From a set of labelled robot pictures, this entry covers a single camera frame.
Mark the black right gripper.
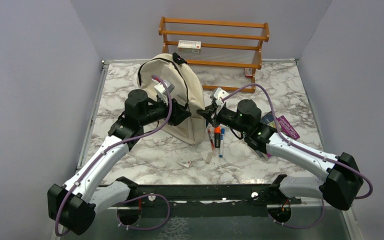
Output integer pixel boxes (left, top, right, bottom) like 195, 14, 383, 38
197, 103, 250, 135

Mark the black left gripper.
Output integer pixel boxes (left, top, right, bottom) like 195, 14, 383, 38
139, 93, 192, 127

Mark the beige canvas backpack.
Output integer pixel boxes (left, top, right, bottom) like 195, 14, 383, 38
137, 53, 207, 145

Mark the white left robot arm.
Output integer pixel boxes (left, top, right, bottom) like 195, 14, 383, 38
47, 89, 192, 237

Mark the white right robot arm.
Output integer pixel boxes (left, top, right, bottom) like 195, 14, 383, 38
197, 99, 364, 211

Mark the orange highlighter marker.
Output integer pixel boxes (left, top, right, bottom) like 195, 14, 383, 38
214, 126, 222, 149

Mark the blue whiteboard marker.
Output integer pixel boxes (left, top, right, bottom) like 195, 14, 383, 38
219, 127, 225, 158

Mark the red pen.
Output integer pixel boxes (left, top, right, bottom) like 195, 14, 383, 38
206, 128, 215, 151

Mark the small white eraser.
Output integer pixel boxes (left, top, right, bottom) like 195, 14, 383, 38
177, 159, 193, 168

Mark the blue-grey book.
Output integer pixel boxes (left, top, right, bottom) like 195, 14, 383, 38
254, 111, 277, 160

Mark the small red box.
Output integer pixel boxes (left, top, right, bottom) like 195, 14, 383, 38
244, 68, 253, 78

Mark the orange wooden shelf rack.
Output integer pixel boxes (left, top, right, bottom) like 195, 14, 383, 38
158, 16, 270, 92

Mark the white and grey box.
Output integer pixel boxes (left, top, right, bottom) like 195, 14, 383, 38
177, 40, 202, 54

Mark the purple storey treehouse book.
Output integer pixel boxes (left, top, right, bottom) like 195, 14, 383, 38
277, 115, 301, 140

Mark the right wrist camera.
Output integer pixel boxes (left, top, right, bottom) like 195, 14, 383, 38
210, 87, 229, 113

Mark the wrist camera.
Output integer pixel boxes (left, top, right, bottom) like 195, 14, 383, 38
210, 87, 229, 113
154, 79, 175, 105

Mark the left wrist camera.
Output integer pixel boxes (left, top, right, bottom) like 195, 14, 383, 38
154, 79, 175, 105

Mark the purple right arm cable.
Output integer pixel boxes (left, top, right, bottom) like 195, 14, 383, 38
221, 82, 374, 230

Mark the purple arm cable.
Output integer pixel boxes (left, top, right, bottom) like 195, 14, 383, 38
54, 74, 174, 237
221, 82, 374, 230

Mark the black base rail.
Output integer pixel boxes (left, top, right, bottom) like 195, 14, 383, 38
114, 183, 301, 220

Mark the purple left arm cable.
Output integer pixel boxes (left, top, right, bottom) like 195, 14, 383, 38
54, 74, 174, 237

